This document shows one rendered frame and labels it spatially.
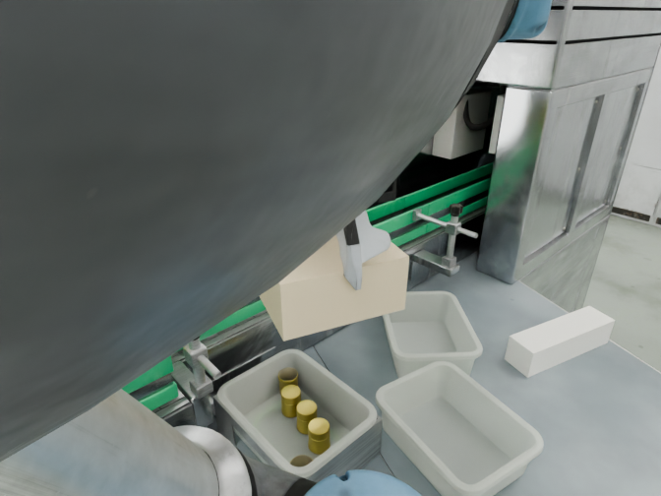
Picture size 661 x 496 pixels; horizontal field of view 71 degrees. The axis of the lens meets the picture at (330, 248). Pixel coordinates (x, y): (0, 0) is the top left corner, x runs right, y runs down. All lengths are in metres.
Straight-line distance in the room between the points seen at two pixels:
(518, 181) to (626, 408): 0.53
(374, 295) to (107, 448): 0.38
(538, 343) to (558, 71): 0.57
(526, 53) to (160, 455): 1.06
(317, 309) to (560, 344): 0.62
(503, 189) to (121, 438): 1.10
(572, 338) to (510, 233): 0.33
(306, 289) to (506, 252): 0.84
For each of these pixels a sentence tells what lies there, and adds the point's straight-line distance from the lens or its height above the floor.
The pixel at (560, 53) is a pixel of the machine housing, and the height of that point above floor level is 1.31.
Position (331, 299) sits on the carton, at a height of 1.10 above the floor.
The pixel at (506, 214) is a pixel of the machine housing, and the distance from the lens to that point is 1.24.
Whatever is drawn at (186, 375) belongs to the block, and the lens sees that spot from 0.78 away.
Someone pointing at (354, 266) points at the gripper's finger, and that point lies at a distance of 0.50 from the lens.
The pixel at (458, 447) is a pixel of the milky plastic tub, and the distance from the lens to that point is 0.85.
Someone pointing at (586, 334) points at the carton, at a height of 0.80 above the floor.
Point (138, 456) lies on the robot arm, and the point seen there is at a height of 1.20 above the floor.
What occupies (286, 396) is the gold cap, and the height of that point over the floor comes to 0.81.
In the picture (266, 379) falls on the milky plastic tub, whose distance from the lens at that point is 0.85.
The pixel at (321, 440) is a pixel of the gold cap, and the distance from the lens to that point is 0.77.
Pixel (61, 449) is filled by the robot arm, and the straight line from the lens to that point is 0.21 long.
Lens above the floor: 1.39
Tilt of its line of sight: 27 degrees down
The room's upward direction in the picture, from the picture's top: straight up
